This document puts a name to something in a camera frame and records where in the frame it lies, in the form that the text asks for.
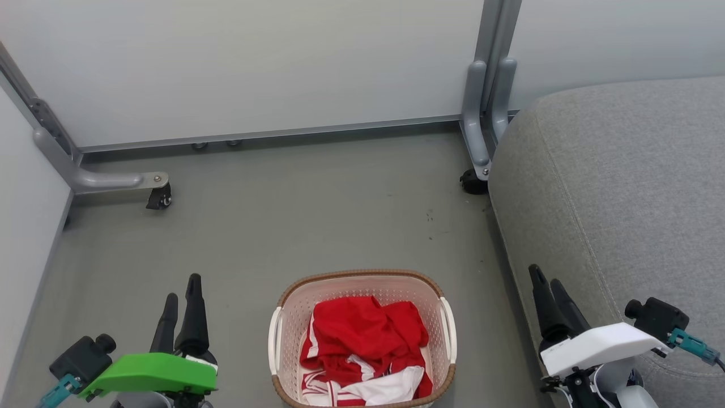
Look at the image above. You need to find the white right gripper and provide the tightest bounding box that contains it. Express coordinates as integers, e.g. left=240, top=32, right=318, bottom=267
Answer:
left=528, top=264, right=670, bottom=408

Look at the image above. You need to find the grey partition foot bracket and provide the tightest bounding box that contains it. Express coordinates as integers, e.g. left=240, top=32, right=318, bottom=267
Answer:
left=32, top=127, right=170, bottom=197
left=460, top=60, right=492, bottom=182
left=491, top=56, right=518, bottom=143

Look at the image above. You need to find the black caster wheel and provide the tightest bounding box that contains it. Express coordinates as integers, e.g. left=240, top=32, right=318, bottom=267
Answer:
left=146, top=182, right=173, bottom=211
left=459, top=168, right=489, bottom=196

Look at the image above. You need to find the red and white garment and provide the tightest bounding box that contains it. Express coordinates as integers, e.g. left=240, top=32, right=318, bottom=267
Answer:
left=299, top=295, right=434, bottom=407

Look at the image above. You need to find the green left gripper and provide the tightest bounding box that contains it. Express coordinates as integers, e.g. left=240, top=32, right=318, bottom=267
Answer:
left=78, top=274, right=219, bottom=408

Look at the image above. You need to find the teal camera plug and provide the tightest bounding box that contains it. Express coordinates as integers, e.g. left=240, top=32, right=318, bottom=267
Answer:
left=37, top=374, right=83, bottom=408
left=668, top=328, right=725, bottom=373

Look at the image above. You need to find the teal left camera plug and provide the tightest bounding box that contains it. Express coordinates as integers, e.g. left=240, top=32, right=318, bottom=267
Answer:
left=37, top=374, right=83, bottom=408

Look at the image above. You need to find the white perforated laundry basket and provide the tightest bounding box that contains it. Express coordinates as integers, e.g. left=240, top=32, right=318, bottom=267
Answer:
left=268, top=269, right=458, bottom=408

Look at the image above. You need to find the teal right camera plug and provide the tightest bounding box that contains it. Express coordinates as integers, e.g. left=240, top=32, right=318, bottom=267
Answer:
left=668, top=328, right=725, bottom=373

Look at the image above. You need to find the grey partition bottom rail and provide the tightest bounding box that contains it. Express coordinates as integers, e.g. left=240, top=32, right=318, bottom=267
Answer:
left=78, top=110, right=519, bottom=155

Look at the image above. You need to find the grey fabric sofa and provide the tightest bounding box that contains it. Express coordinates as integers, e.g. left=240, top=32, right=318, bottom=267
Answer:
left=488, top=76, right=725, bottom=408

